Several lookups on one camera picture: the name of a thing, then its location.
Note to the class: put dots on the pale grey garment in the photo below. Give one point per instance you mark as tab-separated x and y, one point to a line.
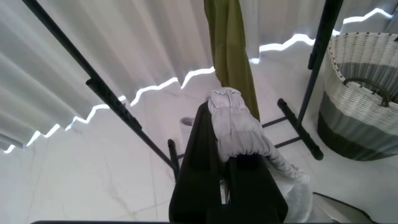
233	124

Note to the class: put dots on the white laundry basket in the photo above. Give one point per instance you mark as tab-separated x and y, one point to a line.
357	93

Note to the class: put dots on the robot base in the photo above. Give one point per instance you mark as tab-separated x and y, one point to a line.
335	211

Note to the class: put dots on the green printed shirt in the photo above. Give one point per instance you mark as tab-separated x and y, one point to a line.
230	46

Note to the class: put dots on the black clothes rack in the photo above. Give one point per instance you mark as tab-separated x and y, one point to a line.
102	90

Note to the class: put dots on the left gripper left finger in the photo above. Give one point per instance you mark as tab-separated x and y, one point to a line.
196	180

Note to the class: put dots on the white curtain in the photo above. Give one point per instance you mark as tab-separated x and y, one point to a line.
140	40

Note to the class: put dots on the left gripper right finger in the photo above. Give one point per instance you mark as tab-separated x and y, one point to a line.
252	186

